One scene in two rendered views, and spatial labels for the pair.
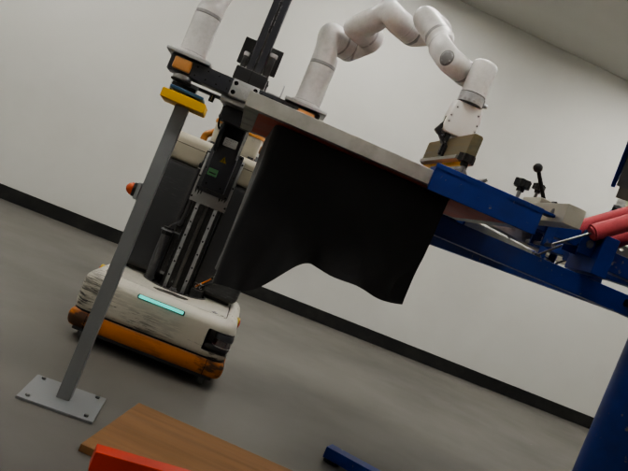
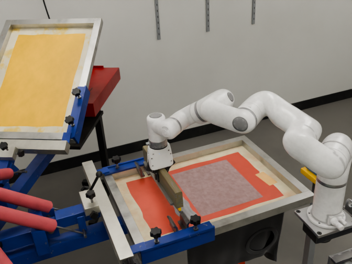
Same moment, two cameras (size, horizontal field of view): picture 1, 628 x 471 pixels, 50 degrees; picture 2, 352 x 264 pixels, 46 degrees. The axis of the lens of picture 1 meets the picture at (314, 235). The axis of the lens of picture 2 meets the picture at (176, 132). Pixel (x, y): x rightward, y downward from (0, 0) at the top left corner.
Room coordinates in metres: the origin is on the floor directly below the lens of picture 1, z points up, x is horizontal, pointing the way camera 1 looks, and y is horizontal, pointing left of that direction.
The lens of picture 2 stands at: (3.41, -0.51, 2.10)
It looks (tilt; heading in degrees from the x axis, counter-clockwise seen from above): 29 degrees down; 167
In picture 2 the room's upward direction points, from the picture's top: 3 degrees counter-clockwise
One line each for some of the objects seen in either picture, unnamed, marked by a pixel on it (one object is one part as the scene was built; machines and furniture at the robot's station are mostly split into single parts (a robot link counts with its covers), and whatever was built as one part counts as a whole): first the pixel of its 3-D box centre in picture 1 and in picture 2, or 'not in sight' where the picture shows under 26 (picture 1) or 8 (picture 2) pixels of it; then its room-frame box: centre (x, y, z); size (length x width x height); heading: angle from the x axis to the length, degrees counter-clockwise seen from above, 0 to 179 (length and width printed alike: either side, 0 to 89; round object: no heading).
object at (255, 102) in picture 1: (372, 166); (202, 186); (1.95, -0.08, 0.97); 0.79 x 0.58 x 0.04; 98
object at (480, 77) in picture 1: (471, 78); (163, 129); (2.01, -0.25, 1.33); 0.15 x 0.10 x 0.11; 44
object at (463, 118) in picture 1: (463, 120); (159, 154); (1.98, -0.27, 1.20); 0.10 x 0.08 x 0.11; 98
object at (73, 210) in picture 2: (549, 226); (77, 213); (2.03, -0.64, 1.02); 0.17 x 0.06 x 0.05; 98
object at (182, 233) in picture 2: not in sight; (176, 241); (2.26, -0.28, 0.98); 0.30 x 0.05 x 0.07; 98
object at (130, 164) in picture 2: (482, 199); (133, 168); (1.71, -0.36, 0.98); 0.30 x 0.05 x 0.07; 98
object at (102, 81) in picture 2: not in sight; (75, 89); (0.78, -0.59, 1.06); 0.61 x 0.46 x 0.12; 158
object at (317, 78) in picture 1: (313, 87); (331, 200); (2.48, 0.21, 1.21); 0.16 x 0.13 x 0.15; 5
